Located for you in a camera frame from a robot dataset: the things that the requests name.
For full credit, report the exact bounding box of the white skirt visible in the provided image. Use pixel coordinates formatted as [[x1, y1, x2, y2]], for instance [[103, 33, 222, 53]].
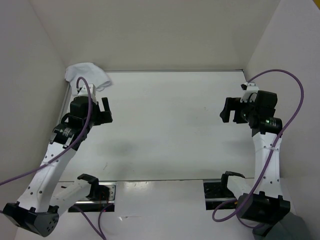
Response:
[[65, 62, 113, 96]]

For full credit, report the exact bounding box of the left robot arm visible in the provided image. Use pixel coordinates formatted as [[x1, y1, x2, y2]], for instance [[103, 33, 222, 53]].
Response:
[[2, 96, 113, 237]]

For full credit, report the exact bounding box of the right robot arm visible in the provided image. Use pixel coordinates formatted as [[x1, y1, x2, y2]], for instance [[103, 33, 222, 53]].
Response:
[[219, 90, 291, 226]]

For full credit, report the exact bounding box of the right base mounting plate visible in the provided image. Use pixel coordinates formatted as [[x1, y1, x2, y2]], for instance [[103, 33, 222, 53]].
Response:
[[203, 180, 236, 211]]

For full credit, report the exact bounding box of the base mounting plate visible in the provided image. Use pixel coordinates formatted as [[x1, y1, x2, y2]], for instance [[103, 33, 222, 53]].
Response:
[[67, 181, 117, 213], [203, 180, 236, 211]]

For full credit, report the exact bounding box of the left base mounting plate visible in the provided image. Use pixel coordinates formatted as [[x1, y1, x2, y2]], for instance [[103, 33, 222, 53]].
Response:
[[67, 181, 117, 213]]

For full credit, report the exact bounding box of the grey cloth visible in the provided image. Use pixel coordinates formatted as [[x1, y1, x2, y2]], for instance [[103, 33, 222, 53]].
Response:
[[252, 212, 313, 240]]

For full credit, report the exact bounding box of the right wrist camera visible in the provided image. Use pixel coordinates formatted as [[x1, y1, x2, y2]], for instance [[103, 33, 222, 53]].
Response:
[[240, 82, 259, 103]]

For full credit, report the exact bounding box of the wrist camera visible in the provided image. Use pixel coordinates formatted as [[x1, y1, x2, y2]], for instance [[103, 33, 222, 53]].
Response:
[[75, 84, 98, 104], [240, 82, 259, 103]]

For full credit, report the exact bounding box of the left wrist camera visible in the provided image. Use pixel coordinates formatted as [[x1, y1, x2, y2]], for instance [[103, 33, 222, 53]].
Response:
[[75, 84, 98, 104]]

